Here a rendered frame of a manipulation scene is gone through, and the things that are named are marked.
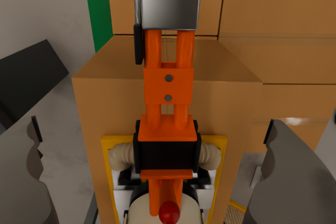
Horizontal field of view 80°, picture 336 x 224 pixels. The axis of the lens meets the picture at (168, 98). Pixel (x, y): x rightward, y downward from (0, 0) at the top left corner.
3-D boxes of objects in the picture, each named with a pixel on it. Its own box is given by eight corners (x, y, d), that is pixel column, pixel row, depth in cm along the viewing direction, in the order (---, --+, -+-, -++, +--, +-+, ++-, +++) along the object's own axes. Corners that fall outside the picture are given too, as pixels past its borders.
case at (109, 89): (199, 155, 106) (219, 238, 71) (123, 155, 104) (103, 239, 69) (217, 39, 78) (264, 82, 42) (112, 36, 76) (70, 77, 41)
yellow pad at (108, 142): (149, 220, 63) (148, 237, 59) (116, 220, 63) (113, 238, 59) (145, 134, 47) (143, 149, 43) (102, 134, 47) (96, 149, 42)
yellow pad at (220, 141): (209, 219, 64) (212, 236, 60) (177, 219, 64) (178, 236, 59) (225, 134, 48) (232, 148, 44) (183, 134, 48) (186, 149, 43)
